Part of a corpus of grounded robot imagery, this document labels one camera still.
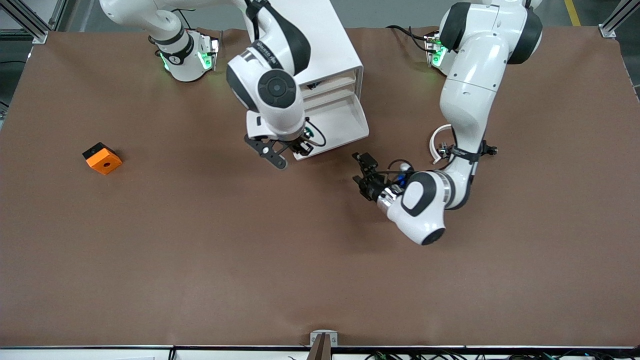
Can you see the small metal valve fitting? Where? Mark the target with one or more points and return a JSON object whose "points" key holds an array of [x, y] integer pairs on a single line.
{"points": [[442, 149]]}

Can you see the metal edge bracket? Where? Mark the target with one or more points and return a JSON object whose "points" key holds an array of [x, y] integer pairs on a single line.
{"points": [[323, 340]]}

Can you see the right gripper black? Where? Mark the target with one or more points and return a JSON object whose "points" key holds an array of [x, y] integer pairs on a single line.
{"points": [[300, 146]]}

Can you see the orange and black block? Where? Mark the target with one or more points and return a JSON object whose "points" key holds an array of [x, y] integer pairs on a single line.
{"points": [[105, 162]]}

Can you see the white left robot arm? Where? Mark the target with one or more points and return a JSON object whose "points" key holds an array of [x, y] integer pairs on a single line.
{"points": [[470, 90]]}

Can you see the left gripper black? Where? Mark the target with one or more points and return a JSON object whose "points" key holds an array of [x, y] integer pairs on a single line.
{"points": [[371, 187]]}

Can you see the aluminium frame post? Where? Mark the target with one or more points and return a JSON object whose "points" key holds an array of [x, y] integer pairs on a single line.
{"points": [[30, 22], [615, 20]]}

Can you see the brown table cover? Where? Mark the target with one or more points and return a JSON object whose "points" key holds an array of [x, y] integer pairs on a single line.
{"points": [[250, 260]]}

